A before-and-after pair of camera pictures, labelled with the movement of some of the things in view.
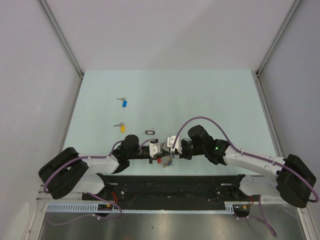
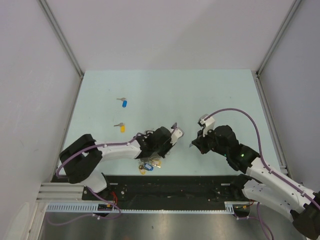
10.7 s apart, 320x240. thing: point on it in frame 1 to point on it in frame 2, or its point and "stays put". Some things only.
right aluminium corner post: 258,80 stays put
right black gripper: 183,156 to 199,142
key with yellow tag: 122,127 stays put
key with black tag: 149,132 stays put
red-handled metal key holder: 170,161 to 148,159
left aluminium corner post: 59,34 stays put
